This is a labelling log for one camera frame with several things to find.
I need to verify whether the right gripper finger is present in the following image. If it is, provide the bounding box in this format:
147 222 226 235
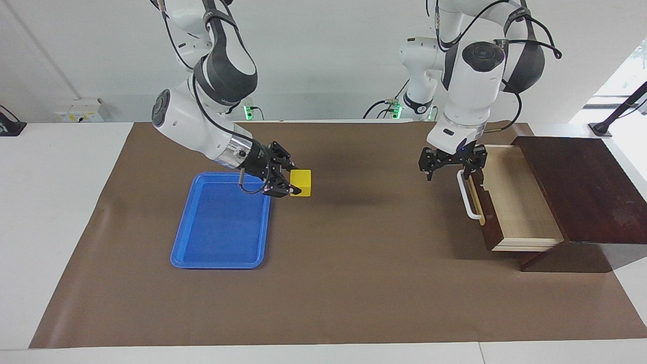
262 174 303 198
269 141 300 172

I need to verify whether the black clamp stand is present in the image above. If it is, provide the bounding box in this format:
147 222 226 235
588 81 647 138

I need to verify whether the dark wooden cabinet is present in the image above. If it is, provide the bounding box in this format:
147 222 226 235
512 135 647 274

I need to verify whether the brown paper table mat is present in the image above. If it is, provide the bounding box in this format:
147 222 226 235
29 121 647 349

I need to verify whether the blue plastic tray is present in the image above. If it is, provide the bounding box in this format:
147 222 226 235
170 171 273 269

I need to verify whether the dark wooden drawer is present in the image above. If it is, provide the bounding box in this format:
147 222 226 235
457 144 565 252

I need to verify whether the white drawer handle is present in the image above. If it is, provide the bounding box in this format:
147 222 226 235
456 169 484 221

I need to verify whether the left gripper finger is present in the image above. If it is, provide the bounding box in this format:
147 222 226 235
418 147 442 182
461 145 489 179

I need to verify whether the white wall socket box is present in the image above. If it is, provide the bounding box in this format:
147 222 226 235
54 98 105 123

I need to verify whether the yellow cube block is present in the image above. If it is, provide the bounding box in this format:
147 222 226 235
290 169 312 197

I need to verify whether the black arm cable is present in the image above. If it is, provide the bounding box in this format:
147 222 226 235
427 0 563 134
159 0 271 195

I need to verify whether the black tabletop device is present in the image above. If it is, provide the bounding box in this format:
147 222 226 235
0 105 27 137

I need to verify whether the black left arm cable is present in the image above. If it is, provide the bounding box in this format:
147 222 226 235
427 0 563 134

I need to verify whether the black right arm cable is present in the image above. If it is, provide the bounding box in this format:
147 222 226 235
159 0 271 195

